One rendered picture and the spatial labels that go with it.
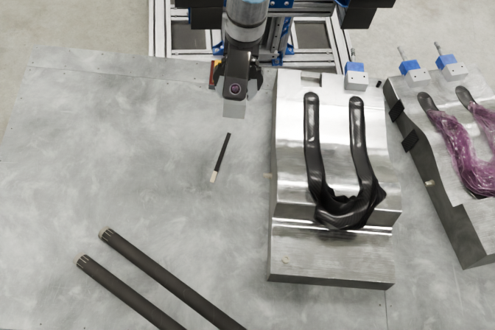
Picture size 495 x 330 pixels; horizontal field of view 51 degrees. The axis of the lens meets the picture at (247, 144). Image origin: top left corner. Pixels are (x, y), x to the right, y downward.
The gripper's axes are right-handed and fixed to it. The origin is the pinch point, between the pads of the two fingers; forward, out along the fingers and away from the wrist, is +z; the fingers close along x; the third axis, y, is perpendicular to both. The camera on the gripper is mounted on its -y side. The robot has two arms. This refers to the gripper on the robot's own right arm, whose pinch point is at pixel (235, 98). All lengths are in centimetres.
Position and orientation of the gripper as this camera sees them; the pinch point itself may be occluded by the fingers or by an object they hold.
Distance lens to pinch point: 115.5
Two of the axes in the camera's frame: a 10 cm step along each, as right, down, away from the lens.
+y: 0.5, -8.7, 5.0
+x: -9.9, -0.9, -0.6
